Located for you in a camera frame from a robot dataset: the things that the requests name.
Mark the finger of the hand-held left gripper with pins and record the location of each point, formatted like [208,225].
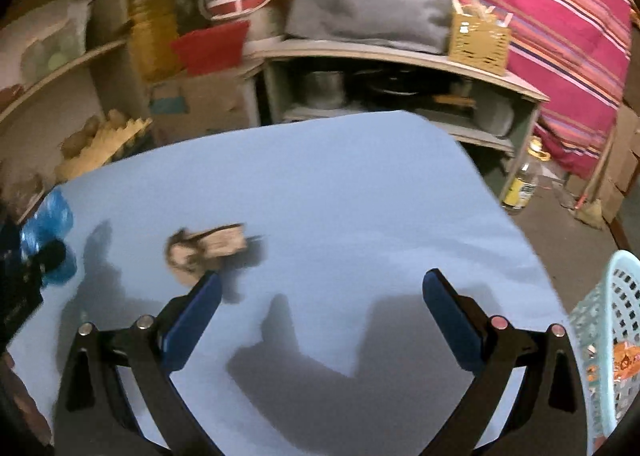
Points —
[52,256]

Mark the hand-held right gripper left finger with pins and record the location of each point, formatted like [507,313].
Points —
[195,321]

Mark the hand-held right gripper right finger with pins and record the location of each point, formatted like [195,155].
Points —
[450,321]

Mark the blue plastic bag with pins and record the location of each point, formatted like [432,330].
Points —
[47,216]

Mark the torn cardboard piece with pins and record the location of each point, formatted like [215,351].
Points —
[220,241]

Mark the light blue plastic basket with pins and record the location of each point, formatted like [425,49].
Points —
[600,316]

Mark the orange snack wrapper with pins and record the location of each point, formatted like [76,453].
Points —
[625,361]

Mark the person's left forearm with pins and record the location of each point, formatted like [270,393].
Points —
[20,401]

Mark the potato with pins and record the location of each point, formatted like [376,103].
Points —
[116,119]
[80,142]

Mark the yellow egg tray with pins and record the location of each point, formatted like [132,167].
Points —
[105,146]

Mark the oil bottle with yellow label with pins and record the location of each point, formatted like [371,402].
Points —
[522,191]

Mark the brown loaf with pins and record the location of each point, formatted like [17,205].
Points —
[7,94]

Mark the straw broom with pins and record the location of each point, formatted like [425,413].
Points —
[590,213]

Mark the blue table cloth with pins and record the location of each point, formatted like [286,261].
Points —
[325,196]

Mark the wooden shelf unit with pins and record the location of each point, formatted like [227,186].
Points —
[110,86]

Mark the grey wooden cabinet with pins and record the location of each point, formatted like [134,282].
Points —
[522,136]

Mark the clear container with greens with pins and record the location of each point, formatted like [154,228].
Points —
[50,56]

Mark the grey plastic container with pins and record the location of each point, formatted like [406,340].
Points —
[495,119]

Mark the cardboard box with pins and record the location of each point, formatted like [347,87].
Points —
[210,101]

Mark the black frying pan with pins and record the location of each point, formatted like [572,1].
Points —
[390,84]

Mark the large yellow oil jug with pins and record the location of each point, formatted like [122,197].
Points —
[152,26]

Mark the red plastic basket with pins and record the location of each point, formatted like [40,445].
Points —
[210,49]

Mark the steel pot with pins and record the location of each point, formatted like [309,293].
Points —
[322,89]

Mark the yellow utensil holder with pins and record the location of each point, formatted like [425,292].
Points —
[480,49]

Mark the bundle of chopsticks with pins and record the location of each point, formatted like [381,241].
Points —
[475,9]

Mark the red striped blanket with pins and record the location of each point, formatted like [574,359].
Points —
[550,11]

